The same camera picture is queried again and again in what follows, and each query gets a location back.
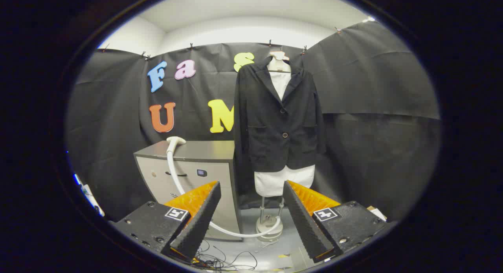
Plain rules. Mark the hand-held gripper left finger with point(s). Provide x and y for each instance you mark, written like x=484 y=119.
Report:
x=200 y=222

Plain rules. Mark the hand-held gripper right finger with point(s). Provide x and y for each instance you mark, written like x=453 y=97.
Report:
x=304 y=226

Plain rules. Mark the black jacket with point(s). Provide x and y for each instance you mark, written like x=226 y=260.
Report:
x=271 y=147

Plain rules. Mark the metal mannequin stand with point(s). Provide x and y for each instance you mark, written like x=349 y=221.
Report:
x=269 y=229

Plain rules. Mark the white mannequin torso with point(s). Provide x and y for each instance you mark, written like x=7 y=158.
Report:
x=283 y=180

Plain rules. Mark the grey cabinet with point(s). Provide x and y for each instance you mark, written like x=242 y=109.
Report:
x=204 y=151

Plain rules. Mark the cardboard box with white label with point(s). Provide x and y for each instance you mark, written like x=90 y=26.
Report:
x=376 y=212

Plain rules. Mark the black backdrop cloth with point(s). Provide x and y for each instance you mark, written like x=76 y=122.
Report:
x=373 y=147

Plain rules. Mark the white and blue object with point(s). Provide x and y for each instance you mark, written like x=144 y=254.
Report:
x=88 y=194

